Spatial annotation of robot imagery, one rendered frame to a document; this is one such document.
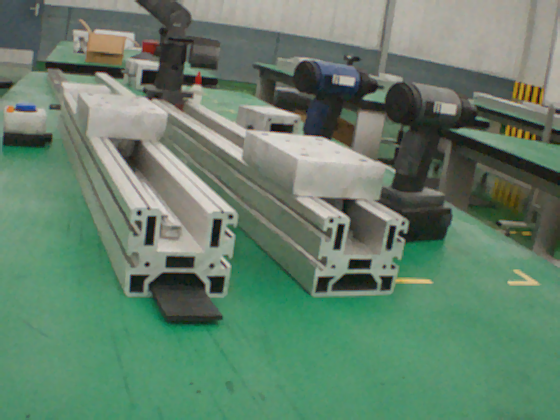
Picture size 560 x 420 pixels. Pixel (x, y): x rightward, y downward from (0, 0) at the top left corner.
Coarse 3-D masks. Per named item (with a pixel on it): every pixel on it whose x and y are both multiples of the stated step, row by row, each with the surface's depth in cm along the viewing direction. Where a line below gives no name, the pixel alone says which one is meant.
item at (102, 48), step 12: (84, 24) 321; (96, 36) 321; (108, 36) 323; (120, 36) 352; (96, 48) 320; (108, 48) 322; (120, 48) 324; (96, 60) 325; (108, 60) 327; (120, 60) 328; (336, 120) 525; (336, 132) 508; (348, 132) 510; (348, 144) 513
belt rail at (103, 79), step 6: (96, 78) 234; (102, 78) 221; (108, 78) 222; (102, 84) 219; (108, 84) 207; (114, 84) 205; (120, 84) 207; (114, 90) 195; (120, 90) 190; (126, 90) 193
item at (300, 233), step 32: (192, 128) 106; (224, 128) 114; (192, 160) 107; (224, 160) 95; (224, 192) 91; (256, 192) 81; (256, 224) 80; (288, 224) 72; (320, 224) 65; (352, 224) 74; (384, 224) 68; (288, 256) 72; (320, 256) 66; (352, 256) 67; (384, 256) 69; (320, 288) 68; (352, 288) 69; (384, 288) 71
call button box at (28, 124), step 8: (16, 112) 110; (24, 112) 111; (32, 112) 112; (40, 112) 113; (8, 120) 109; (16, 120) 109; (24, 120) 110; (32, 120) 110; (40, 120) 111; (8, 128) 109; (16, 128) 110; (24, 128) 110; (32, 128) 111; (40, 128) 112; (8, 136) 109; (16, 136) 110; (24, 136) 111; (32, 136) 111; (40, 136) 112; (48, 136) 116; (8, 144) 110; (16, 144) 110; (24, 144) 111; (32, 144) 112; (40, 144) 112
